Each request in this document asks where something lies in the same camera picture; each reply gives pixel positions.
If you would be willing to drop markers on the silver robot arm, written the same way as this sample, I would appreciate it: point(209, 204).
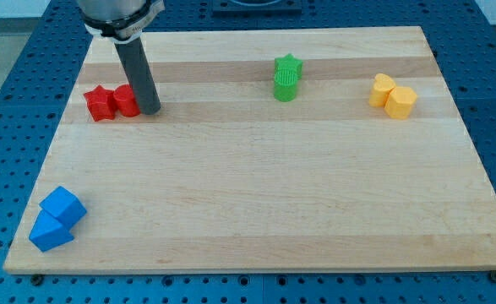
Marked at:
point(121, 21)

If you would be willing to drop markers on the yellow hexagon block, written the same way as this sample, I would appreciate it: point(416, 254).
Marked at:
point(400, 102)

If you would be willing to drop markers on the wooden board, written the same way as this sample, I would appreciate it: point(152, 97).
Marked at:
point(225, 178)

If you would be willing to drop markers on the green cylinder block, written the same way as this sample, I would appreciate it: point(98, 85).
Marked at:
point(285, 85)

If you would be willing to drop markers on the green star block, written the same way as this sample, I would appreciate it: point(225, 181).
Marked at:
point(289, 63)

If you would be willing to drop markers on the yellow heart block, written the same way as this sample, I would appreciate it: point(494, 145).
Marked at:
point(381, 88)

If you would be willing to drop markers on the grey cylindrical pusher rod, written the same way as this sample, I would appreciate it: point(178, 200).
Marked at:
point(137, 69)

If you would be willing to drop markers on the red star block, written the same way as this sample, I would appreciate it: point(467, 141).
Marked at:
point(100, 103)

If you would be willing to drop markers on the blue cube block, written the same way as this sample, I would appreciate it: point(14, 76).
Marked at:
point(64, 206)

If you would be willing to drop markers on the blue triangle block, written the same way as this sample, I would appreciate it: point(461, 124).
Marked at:
point(48, 233)

